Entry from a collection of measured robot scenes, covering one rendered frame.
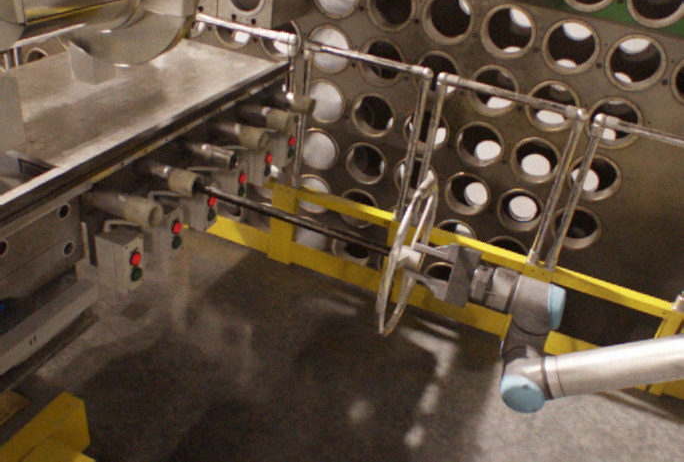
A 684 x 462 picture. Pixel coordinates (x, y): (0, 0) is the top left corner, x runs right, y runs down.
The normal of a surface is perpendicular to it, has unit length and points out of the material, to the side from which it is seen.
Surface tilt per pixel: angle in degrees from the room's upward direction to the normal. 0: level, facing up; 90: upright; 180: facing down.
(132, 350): 0
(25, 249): 90
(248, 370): 0
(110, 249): 90
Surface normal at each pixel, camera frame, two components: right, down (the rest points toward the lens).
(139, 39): -0.36, 0.44
